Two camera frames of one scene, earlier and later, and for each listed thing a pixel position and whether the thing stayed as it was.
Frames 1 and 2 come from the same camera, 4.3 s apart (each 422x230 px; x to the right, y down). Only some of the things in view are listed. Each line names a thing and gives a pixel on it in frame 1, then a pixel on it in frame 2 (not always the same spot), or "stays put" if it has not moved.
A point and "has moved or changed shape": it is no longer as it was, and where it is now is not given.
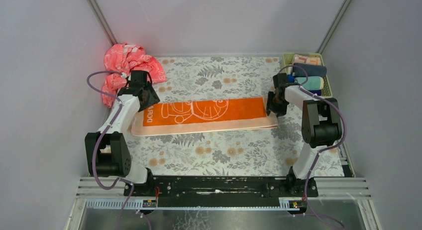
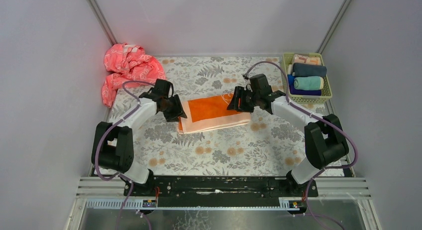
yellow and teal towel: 313,83 stays put
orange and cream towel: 175,116 has moved or changed shape
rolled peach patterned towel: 302,59 stays put
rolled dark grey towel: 312,70 stays put
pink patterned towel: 125,57 stays put
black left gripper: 149,96 -> 172,106
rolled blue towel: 290,78 stays put
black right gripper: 273,105 -> 239,99
